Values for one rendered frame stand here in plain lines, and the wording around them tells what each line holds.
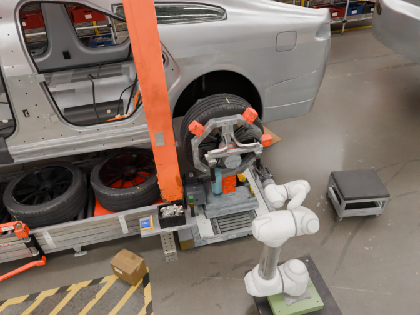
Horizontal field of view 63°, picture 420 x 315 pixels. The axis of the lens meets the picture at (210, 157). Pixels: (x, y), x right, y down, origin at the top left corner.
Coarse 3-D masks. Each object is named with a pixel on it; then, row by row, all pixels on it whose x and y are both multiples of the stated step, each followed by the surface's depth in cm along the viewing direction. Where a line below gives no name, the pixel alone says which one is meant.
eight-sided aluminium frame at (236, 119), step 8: (216, 120) 248; (224, 120) 246; (232, 120) 246; (240, 120) 247; (208, 128) 246; (248, 128) 254; (256, 128) 256; (200, 136) 249; (192, 144) 252; (192, 152) 262; (248, 160) 276; (200, 168) 268; (208, 168) 275; (232, 168) 281; (240, 168) 279; (224, 176) 278
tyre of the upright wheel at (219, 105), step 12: (216, 96) 262; (228, 96) 262; (192, 108) 264; (204, 108) 254; (216, 108) 249; (228, 108) 249; (240, 108) 252; (252, 108) 272; (192, 120) 256; (204, 120) 251; (180, 132) 276; (192, 156) 269
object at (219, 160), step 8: (216, 128) 260; (240, 128) 265; (216, 136) 268; (200, 144) 266; (208, 144) 270; (216, 144) 274; (200, 152) 285; (248, 152) 280; (200, 160) 273; (216, 160) 280
